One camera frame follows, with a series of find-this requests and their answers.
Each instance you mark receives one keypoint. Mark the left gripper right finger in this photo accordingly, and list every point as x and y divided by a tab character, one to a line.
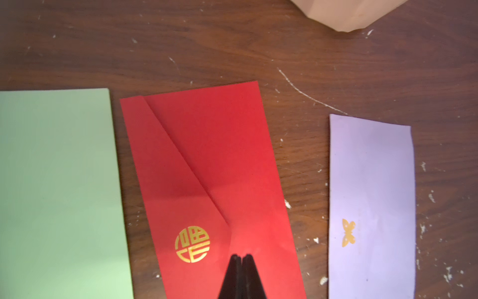
252	287

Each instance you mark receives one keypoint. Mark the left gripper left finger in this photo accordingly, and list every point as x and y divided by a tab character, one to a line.
232	286

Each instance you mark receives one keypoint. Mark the red envelope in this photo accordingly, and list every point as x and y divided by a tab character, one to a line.
211	189

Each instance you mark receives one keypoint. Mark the purple envelope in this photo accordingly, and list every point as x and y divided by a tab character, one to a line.
372	214

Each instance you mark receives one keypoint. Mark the green envelope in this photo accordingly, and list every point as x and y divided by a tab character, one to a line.
62	224

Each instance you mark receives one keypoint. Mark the beige flower pot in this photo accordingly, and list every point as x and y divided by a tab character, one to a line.
347	15

